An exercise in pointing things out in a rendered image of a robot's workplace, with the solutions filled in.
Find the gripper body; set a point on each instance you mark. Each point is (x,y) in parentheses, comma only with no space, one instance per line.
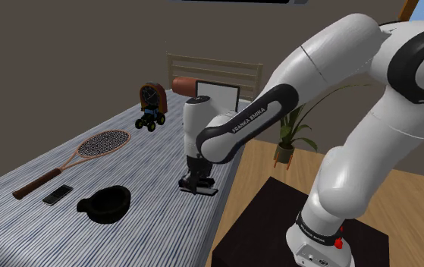
(199,167)

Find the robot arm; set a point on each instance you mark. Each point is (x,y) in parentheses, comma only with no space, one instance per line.
(348,177)

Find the small black grey gadget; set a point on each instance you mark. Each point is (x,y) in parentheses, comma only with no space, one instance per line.
(205,190)

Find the black yellow toy truck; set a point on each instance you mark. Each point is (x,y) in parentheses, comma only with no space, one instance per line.
(149,119)

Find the bed with striped cover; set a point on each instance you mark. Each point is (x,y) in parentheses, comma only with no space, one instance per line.
(160,229)

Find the black framed white screen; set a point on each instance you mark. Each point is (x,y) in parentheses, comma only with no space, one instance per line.
(219,95)

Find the brown arched mantel clock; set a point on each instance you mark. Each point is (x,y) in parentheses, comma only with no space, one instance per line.
(155,97)

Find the brown bolster pillow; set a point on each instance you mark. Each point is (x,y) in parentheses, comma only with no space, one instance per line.
(182,85)

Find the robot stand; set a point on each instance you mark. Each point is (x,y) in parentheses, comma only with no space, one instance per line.
(263,229)

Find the potted green plant on stand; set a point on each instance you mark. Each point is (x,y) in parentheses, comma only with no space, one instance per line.
(288,129)

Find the wooden tennis racket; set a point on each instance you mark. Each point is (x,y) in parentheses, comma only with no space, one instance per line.
(100,145)

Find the black mobile phone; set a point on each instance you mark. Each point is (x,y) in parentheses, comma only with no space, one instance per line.
(57,194)

